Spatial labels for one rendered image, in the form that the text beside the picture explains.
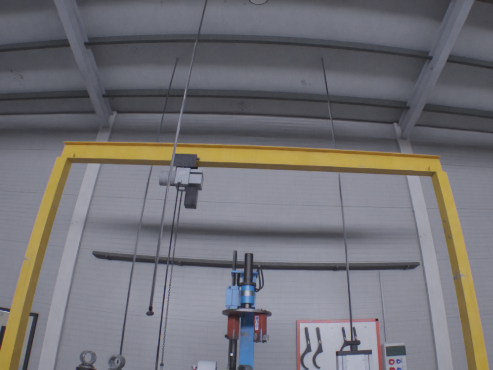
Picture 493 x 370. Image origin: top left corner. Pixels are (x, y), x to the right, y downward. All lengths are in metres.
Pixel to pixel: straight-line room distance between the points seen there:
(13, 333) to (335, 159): 4.38
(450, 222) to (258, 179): 3.93
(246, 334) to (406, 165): 3.06
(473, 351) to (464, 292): 0.66
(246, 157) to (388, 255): 3.70
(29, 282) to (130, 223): 3.05
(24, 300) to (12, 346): 0.51
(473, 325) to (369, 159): 2.42
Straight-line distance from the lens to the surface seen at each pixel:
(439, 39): 7.33
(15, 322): 4.34
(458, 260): 4.47
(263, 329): 3.87
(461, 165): 8.86
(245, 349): 4.39
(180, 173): 4.17
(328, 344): 6.14
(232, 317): 4.10
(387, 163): 4.72
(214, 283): 6.15
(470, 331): 4.35
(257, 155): 4.36
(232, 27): 6.68
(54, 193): 4.65
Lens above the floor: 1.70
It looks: 30 degrees up
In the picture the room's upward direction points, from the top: 2 degrees clockwise
